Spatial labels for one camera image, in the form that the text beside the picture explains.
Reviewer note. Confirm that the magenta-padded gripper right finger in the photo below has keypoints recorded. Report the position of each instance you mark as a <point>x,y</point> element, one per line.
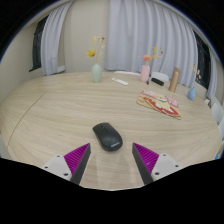
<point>146,159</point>

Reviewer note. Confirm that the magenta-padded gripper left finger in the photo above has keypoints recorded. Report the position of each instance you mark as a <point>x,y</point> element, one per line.
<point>77,159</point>

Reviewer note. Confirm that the black computer mouse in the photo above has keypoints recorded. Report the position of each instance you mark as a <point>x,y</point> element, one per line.
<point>107,136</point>

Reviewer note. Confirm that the cartoon print mouse pad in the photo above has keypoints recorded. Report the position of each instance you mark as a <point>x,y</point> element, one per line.
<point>160,104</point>

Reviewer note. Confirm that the blue and black marker pen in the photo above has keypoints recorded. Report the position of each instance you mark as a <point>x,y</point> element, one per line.
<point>147,81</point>

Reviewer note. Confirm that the blue vase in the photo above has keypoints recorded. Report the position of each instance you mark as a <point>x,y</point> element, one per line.
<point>191,94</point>

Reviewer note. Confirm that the white remote control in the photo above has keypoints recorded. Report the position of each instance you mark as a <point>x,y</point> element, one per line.
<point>120,81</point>

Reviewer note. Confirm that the white and blue chairs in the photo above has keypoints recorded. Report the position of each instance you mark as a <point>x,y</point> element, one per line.
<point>217,115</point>

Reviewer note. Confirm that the tan drink bottle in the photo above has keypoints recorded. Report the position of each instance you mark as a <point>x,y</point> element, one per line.
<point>174,80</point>

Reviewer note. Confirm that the pink vase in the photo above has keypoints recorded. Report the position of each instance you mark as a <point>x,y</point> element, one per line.
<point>145,74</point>

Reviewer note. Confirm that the pale green vase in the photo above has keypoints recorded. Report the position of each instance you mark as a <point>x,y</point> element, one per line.
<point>96,74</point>

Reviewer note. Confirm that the low white chair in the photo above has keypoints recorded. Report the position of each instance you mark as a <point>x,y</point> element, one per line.
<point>126,72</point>

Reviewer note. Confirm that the thin dried flower sprigs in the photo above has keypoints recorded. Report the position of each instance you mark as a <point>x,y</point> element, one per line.
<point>197,75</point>

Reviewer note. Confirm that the pink and yellow flower bunch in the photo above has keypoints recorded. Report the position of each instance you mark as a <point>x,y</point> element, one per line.
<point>147,58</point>

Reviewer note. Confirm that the narrow white curtain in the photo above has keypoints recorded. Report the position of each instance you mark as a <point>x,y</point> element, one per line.
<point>212,76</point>
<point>53,43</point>

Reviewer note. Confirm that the yellow dried flower bunch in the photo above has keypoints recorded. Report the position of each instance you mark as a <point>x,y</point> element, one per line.
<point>91,52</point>

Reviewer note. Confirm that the dark window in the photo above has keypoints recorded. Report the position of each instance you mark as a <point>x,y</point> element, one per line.
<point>202,60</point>
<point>37,46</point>

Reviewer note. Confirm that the wide white curtain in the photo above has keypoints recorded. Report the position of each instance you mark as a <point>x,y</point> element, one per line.
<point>143,30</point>

